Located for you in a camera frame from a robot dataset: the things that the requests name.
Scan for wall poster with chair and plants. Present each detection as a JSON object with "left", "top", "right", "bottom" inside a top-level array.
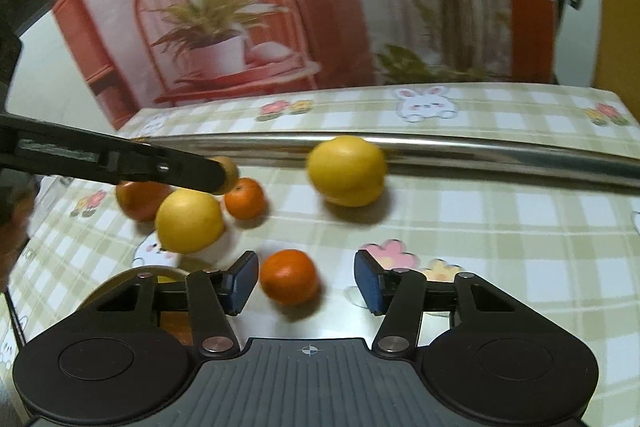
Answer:
[{"left": 22, "top": 0, "right": 561, "bottom": 132}]

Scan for red apple with yellow patch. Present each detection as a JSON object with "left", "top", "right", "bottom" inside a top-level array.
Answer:
[{"left": 115, "top": 179, "right": 173, "bottom": 223}]

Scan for checked tablecloth with bunny print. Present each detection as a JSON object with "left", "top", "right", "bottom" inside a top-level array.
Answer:
[{"left": 0, "top": 82, "right": 640, "bottom": 427}]

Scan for brown wooden board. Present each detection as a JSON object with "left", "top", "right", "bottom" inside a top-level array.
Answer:
[{"left": 592, "top": 0, "right": 640, "bottom": 118}]

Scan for small tangerine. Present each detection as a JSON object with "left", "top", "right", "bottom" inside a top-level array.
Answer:
[
  {"left": 259, "top": 249, "right": 319, "bottom": 306},
  {"left": 223, "top": 177, "right": 266, "bottom": 220}
]

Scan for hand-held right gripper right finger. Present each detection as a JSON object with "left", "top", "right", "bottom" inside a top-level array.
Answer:
[{"left": 354, "top": 249, "right": 518, "bottom": 355}]

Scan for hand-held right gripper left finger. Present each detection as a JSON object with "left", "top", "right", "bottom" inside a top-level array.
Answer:
[{"left": 95, "top": 251, "right": 260, "bottom": 355}]

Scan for yellow-green plum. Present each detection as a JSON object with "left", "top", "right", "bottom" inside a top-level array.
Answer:
[{"left": 210, "top": 155, "right": 239, "bottom": 195}]

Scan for person's left hand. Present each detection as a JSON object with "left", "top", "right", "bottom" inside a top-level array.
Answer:
[{"left": 0, "top": 207, "right": 33, "bottom": 293}]

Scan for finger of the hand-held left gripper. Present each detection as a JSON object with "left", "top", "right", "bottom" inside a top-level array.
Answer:
[{"left": 0, "top": 112, "right": 228, "bottom": 195}]

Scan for yellow citrus fruit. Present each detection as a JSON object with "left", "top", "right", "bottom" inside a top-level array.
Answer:
[
  {"left": 154, "top": 188, "right": 225, "bottom": 254},
  {"left": 306, "top": 135, "right": 389, "bottom": 208}
]

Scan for metal sword with gold bands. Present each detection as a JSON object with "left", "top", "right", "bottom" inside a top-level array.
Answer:
[{"left": 130, "top": 132, "right": 640, "bottom": 195}]

